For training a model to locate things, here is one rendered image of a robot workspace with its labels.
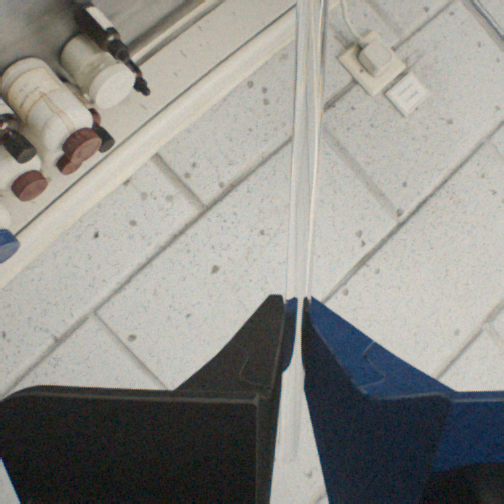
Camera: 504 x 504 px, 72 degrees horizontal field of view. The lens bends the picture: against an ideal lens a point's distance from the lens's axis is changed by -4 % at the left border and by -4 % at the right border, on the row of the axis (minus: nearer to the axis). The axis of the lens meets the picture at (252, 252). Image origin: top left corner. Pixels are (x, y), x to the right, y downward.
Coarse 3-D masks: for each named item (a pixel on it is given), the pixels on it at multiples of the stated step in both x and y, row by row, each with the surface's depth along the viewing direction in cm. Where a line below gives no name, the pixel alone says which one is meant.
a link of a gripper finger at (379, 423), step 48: (336, 336) 8; (336, 384) 7; (384, 384) 6; (432, 384) 6; (336, 432) 7; (384, 432) 5; (432, 432) 4; (480, 432) 4; (336, 480) 7; (384, 480) 5; (432, 480) 4
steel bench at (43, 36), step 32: (0, 0) 29; (32, 0) 31; (64, 0) 33; (96, 0) 36; (128, 0) 40; (160, 0) 44; (192, 0) 49; (0, 32) 31; (32, 32) 34; (64, 32) 37; (128, 32) 45; (160, 32) 49; (0, 64) 34; (0, 96) 37
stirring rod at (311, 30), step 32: (320, 0) 6; (320, 32) 6; (320, 64) 7; (320, 96) 7; (320, 128) 7; (288, 224) 8; (288, 256) 8; (288, 288) 8; (288, 320) 9; (288, 352) 9; (288, 384) 9; (288, 416) 9; (288, 448) 10
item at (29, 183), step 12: (0, 156) 36; (36, 156) 39; (0, 168) 36; (12, 168) 36; (24, 168) 37; (36, 168) 39; (0, 180) 36; (12, 180) 37; (24, 180) 37; (36, 180) 37; (24, 192) 37; (36, 192) 39
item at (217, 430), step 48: (240, 336) 8; (192, 384) 6; (240, 384) 6; (0, 432) 4; (48, 432) 4; (96, 432) 4; (144, 432) 4; (192, 432) 4; (240, 432) 4; (48, 480) 4; (96, 480) 4; (144, 480) 4; (192, 480) 4; (240, 480) 4
